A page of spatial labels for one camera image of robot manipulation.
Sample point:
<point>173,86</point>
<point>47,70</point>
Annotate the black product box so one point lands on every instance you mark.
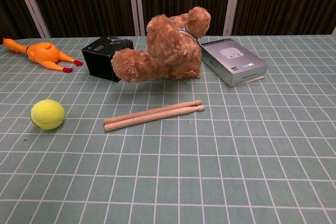
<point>101,58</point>

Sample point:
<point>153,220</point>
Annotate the silver grey product box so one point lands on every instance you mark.
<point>231,61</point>

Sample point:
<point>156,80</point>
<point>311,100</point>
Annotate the yellow tennis ball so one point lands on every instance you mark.
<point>47,114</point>

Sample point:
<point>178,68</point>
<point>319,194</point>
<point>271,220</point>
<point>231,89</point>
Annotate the orange rubber chicken toy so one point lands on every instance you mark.
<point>43,53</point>

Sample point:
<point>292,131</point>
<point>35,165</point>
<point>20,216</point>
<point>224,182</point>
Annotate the brown teddy bear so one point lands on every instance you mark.
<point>168,48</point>

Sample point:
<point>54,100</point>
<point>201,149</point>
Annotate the green checkered tablecloth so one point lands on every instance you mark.
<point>168,171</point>

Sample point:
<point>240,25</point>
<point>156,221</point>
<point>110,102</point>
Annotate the white partition frame post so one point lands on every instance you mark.
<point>30,2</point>
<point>232,3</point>
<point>136,3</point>

